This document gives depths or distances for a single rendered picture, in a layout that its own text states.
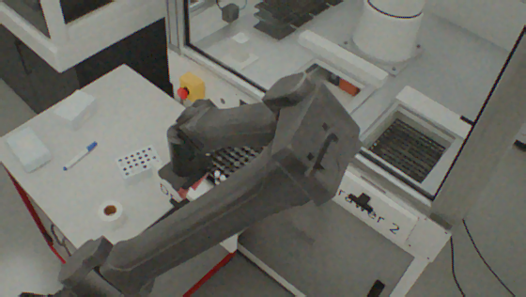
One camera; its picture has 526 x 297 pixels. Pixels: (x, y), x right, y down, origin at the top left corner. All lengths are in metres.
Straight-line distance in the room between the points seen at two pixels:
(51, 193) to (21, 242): 0.92
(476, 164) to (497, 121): 0.12
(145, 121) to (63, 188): 0.35
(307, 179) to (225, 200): 0.09
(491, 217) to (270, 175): 2.19
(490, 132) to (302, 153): 0.58
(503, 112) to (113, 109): 1.21
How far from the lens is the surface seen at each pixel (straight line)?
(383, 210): 1.22
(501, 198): 2.70
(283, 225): 1.66
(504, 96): 0.92
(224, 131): 0.71
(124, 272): 0.62
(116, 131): 1.55
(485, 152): 0.99
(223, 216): 0.50
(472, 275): 2.35
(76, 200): 1.41
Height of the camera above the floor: 1.86
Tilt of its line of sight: 48 degrees down
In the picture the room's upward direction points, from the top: 4 degrees clockwise
